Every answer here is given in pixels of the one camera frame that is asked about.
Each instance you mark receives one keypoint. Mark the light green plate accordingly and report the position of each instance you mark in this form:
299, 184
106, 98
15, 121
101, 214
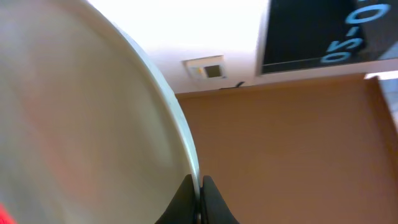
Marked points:
91, 132

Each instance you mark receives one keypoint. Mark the dark wall screen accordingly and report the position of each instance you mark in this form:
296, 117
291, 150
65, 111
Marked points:
304, 34

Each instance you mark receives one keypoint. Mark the white wall control panel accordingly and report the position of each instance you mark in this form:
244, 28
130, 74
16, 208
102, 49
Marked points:
206, 67

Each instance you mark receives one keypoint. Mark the red plastic tray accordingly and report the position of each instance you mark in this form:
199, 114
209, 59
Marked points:
5, 217

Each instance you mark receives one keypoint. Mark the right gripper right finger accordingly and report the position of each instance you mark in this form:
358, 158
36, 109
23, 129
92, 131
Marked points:
214, 209

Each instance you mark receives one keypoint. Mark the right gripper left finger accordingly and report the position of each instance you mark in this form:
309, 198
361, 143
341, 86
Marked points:
182, 207

